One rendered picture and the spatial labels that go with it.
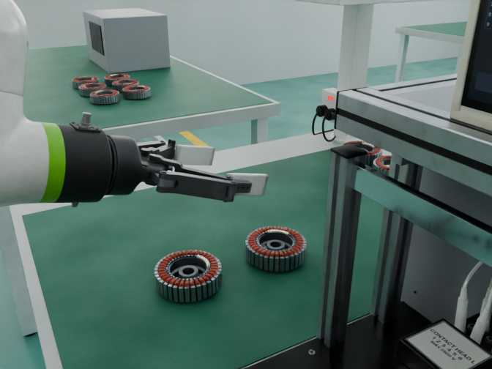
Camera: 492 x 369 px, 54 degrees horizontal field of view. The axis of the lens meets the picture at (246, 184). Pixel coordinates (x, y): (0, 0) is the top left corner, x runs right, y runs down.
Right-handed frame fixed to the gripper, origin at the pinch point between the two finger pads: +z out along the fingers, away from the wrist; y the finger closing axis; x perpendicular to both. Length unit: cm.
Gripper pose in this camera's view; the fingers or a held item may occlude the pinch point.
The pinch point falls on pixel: (230, 169)
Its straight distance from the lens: 71.9
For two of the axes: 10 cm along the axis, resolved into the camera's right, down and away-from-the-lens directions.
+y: -5.9, -3.4, 7.3
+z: 7.7, 0.1, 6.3
